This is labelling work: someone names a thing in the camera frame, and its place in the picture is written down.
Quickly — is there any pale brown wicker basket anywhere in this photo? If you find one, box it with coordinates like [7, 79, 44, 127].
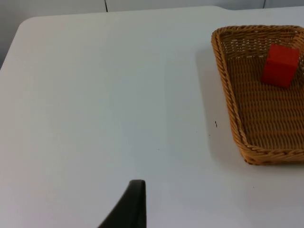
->
[211, 24, 304, 165]

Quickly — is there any red cube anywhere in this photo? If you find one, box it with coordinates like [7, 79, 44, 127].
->
[260, 44, 300, 89]

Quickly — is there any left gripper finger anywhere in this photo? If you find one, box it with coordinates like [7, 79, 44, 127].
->
[97, 179, 147, 228]

